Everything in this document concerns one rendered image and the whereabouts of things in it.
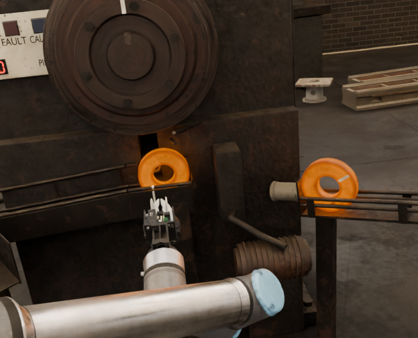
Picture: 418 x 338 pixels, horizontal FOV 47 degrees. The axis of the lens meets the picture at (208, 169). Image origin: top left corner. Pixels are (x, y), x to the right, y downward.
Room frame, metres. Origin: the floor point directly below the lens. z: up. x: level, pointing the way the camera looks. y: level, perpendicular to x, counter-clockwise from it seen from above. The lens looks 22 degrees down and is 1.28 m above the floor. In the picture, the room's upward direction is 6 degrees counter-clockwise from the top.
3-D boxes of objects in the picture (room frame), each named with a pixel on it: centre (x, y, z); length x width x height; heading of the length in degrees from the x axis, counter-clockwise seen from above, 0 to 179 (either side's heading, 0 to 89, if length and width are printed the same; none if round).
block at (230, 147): (1.39, -0.06, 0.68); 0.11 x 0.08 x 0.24; 3
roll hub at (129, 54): (1.26, 0.17, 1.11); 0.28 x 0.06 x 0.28; 93
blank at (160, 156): (1.37, 0.14, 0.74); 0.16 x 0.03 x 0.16; 95
